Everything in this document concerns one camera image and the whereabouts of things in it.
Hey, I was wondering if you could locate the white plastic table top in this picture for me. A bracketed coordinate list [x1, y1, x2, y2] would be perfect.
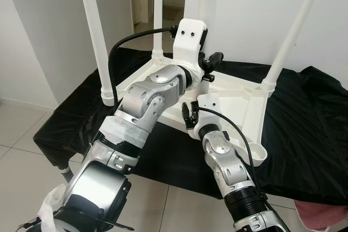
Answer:
[103, 50, 270, 166]

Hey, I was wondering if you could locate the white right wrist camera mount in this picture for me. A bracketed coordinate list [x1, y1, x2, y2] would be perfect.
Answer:
[193, 93, 223, 135]

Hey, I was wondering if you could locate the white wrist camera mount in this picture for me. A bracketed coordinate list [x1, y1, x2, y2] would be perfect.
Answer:
[171, 19, 209, 72]
[193, 93, 223, 135]

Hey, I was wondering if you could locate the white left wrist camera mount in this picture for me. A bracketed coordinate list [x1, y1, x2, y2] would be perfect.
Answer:
[171, 19, 209, 72]

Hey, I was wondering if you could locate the black cloth table cover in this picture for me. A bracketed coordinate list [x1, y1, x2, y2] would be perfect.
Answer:
[34, 47, 348, 205]

